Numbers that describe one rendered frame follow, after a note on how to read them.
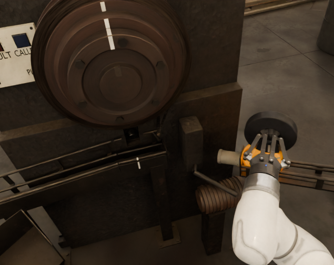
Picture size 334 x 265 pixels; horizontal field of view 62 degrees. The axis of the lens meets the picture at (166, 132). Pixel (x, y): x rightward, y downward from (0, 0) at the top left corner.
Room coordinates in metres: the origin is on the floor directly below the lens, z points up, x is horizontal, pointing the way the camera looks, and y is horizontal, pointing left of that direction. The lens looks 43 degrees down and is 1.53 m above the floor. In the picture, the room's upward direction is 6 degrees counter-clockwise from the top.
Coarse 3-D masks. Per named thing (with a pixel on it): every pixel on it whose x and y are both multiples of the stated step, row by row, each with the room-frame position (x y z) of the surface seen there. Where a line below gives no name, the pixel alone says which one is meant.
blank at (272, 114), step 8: (264, 112) 0.64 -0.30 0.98; (272, 112) 0.63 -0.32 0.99; (248, 120) 0.65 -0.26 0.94; (256, 120) 0.63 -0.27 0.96; (264, 120) 0.62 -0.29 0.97; (272, 120) 0.61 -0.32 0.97; (280, 120) 0.60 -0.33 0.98; (288, 120) 0.60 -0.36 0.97; (248, 128) 0.63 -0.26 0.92; (256, 128) 0.62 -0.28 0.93; (264, 128) 0.61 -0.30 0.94; (272, 128) 0.60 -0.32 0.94; (280, 128) 0.59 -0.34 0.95; (288, 128) 0.59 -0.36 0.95; (296, 128) 0.59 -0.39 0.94; (248, 136) 0.63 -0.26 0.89; (280, 136) 0.60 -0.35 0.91; (288, 136) 0.58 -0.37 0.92; (296, 136) 0.58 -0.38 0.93; (288, 144) 0.58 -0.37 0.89
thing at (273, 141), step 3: (273, 135) 0.58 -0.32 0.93; (273, 138) 0.57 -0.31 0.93; (276, 138) 0.57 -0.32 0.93; (273, 141) 0.56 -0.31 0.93; (273, 144) 0.55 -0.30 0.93; (270, 147) 0.55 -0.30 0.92; (273, 147) 0.54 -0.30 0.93; (270, 150) 0.53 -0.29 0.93; (273, 150) 0.53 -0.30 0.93; (270, 153) 0.51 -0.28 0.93; (273, 153) 0.51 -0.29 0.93; (270, 156) 0.50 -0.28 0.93; (273, 156) 0.50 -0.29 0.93; (270, 159) 0.49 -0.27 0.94; (273, 159) 0.49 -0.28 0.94; (270, 162) 0.48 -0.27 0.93
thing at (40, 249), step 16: (16, 224) 0.54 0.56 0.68; (32, 224) 0.55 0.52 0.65; (0, 240) 0.49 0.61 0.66; (16, 240) 0.52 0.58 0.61; (32, 240) 0.51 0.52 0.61; (48, 240) 0.44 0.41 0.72; (0, 256) 0.47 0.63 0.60; (16, 256) 0.46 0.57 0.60; (32, 256) 0.45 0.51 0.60; (48, 256) 0.45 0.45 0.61
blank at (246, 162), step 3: (246, 147) 0.72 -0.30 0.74; (246, 150) 0.70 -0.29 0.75; (255, 150) 0.69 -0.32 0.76; (258, 150) 0.68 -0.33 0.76; (243, 153) 0.71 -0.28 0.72; (255, 153) 0.69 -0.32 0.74; (258, 153) 0.68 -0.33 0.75; (267, 153) 0.67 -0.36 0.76; (276, 153) 0.66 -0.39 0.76; (252, 156) 0.69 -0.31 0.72; (276, 156) 0.66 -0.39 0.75; (279, 156) 0.65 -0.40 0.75; (243, 159) 0.71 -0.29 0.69; (279, 159) 0.65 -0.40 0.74; (246, 162) 0.70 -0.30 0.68; (246, 165) 0.70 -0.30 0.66; (249, 165) 0.69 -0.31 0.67; (282, 168) 0.64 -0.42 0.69
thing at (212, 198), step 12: (228, 180) 0.73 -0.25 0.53; (240, 180) 0.72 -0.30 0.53; (204, 192) 0.69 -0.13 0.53; (216, 192) 0.68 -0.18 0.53; (240, 192) 0.67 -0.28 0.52; (204, 204) 0.65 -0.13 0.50; (216, 204) 0.64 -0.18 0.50; (228, 204) 0.64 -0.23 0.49; (204, 216) 0.70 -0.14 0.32; (216, 216) 0.65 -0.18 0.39; (204, 228) 0.70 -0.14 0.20; (216, 228) 0.65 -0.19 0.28; (204, 240) 0.69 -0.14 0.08; (216, 240) 0.65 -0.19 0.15; (216, 252) 0.65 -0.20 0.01
